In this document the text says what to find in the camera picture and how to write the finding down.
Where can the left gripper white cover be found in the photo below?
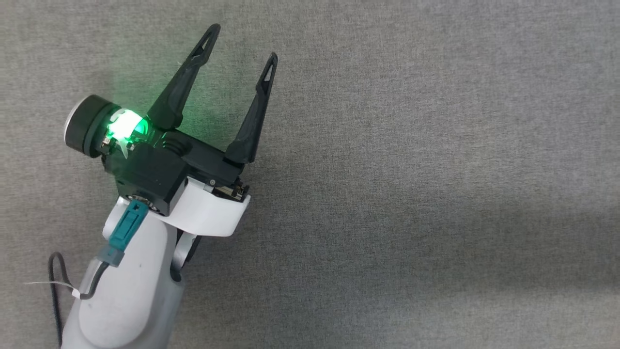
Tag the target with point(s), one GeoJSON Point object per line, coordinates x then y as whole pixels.
{"type": "Point", "coordinates": [208, 208]}

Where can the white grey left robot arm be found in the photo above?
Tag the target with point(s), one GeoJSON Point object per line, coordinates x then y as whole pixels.
{"type": "Point", "coordinates": [126, 300]}

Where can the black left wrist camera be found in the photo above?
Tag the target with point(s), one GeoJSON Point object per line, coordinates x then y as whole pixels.
{"type": "Point", "coordinates": [145, 179]}

